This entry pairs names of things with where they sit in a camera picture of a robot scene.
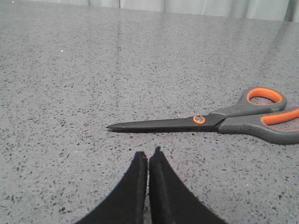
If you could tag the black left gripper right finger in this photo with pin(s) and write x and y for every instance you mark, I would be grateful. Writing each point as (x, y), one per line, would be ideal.
(171, 202)

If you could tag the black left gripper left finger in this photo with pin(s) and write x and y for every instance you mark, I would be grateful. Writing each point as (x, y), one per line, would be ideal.
(125, 204)

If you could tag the grey orange scissors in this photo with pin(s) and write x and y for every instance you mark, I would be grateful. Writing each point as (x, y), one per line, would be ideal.
(255, 114)

